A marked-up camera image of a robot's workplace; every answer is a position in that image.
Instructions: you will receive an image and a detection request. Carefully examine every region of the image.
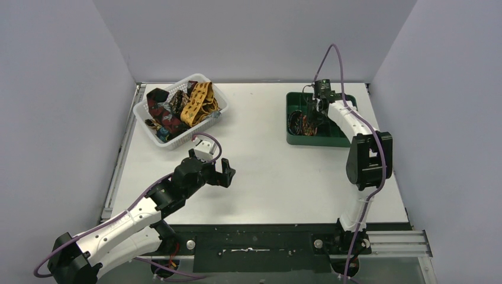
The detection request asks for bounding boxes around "beige paisley patterned tie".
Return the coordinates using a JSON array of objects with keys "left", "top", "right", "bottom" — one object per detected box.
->
[{"left": 300, "top": 115, "right": 319, "bottom": 136}]

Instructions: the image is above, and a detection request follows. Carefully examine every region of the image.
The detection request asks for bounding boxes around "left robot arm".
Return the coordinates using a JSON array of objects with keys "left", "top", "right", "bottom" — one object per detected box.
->
[{"left": 47, "top": 150, "right": 236, "bottom": 283}]

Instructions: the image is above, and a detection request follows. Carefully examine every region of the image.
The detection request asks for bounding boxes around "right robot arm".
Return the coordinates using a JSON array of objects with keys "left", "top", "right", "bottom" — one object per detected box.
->
[{"left": 308, "top": 79, "right": 392, "bottom": 233}]

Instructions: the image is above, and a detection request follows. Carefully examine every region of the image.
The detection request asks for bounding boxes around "rolled dark patterned tie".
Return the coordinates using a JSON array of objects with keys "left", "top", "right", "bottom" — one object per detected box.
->
[{"left": 287, "top": 110, "right": 303, "bottom": 135}]

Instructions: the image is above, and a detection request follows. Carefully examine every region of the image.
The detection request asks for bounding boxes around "green divided plastic tray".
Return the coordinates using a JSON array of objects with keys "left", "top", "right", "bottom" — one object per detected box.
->
[{"left": 286, "top": 92, "right": 350, "bottom": 148}]

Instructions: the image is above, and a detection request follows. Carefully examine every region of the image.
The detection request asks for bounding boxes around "white plastic basket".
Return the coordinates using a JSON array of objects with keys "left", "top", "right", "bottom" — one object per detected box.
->
[{"left": 133, "top": 73, "right": 229, "bottom": 150}]

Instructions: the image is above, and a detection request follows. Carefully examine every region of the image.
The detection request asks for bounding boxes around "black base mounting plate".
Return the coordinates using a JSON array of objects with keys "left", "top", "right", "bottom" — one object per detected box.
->
[{"left": 135, "top": 224, "right": 374, "bottom": 275}]

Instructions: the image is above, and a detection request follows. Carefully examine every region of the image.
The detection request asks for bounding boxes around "dark red patterned tie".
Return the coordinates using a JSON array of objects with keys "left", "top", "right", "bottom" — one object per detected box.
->
[{"left": 146, "top": 88, "right": 187, "bottom": 141}]

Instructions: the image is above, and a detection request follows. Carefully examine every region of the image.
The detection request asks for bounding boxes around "yellow patterned tie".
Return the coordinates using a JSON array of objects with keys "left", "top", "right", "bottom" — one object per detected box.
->
[{"left": 180, "top": 82, "right": 219, "bottom": 127}]

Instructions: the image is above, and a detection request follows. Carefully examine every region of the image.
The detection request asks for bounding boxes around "dark brown patterned tie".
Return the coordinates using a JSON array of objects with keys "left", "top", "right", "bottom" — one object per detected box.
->
[{"left": 169, "top": 80, "right": 198, "bottom": 115}]

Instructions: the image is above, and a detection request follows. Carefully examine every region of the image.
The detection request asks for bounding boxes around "aluminium rail frame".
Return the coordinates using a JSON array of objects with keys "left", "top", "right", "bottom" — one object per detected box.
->
[{"left": 78, "top": 230, "right": 433, "bottom": 284}]

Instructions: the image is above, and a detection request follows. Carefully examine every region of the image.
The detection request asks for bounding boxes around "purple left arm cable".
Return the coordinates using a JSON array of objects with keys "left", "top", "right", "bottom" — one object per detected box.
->
[{"left": 33, "top": 132, "right": 223, "bottom": 283}]

